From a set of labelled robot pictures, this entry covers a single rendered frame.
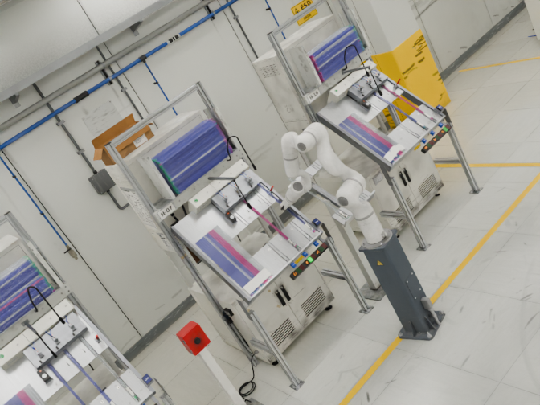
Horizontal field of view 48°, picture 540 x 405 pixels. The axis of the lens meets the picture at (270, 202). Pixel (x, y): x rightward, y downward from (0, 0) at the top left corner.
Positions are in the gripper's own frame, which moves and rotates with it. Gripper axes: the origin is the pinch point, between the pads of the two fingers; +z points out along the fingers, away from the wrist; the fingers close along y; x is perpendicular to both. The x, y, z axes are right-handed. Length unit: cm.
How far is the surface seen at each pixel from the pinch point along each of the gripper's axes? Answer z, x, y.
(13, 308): 4, -59, 162
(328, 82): 12, -52, -106
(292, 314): 59, 52, 27
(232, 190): 11.4, -33.4, 13.6
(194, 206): 11, -42, 41
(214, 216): 16.7, -28.7, 33.4
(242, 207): 15.4, -21.2, 15.5
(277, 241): 9.8, 12.1, 16.9
